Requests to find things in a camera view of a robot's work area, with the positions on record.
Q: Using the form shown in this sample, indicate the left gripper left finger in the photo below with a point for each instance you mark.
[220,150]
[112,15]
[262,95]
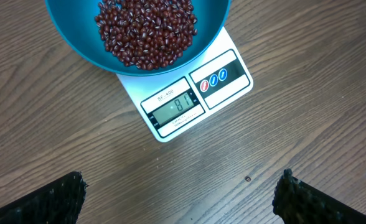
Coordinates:
[60,201]

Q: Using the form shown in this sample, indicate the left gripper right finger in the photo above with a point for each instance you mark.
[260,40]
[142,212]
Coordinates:
[296,202]

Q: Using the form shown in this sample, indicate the white digital kitchen scale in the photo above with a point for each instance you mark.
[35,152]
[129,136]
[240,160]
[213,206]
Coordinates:
[173,102]

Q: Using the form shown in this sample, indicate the blue bowl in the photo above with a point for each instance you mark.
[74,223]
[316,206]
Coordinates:
[74,20]

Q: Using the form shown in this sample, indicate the red beans in bowl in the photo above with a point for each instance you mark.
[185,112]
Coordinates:
[147,34]

